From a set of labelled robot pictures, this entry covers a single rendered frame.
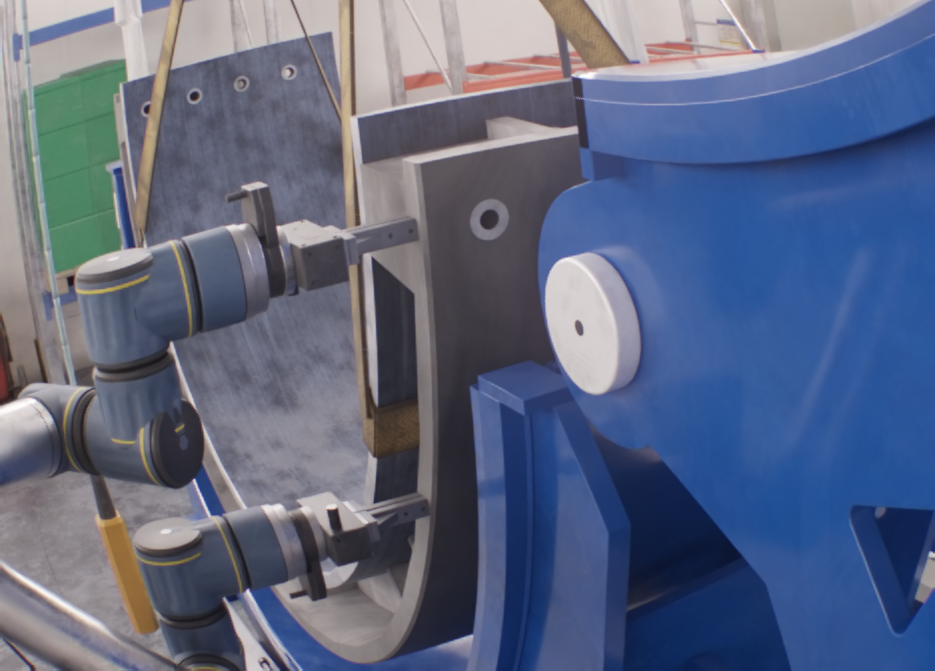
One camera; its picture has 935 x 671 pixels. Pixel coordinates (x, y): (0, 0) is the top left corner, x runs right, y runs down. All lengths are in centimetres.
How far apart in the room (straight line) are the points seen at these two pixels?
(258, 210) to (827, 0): 1042
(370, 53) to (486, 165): 815
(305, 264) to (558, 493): 37
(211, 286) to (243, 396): 193
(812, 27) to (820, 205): 1048
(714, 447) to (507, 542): 46
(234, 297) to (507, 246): 33
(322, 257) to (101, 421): 32
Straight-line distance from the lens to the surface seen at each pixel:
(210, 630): 159
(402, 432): 178
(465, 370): 153
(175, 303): 134
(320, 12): 943
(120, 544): 280
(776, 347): 101
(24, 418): 142
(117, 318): 132
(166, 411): 137
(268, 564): 157
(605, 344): 120
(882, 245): 88
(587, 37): 203
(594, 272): 119
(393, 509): 164
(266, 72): 363
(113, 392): 136
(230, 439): 315
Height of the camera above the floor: 261
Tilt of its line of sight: 18 degrees down
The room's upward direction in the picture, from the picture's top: 8 degrees counter-clockwise
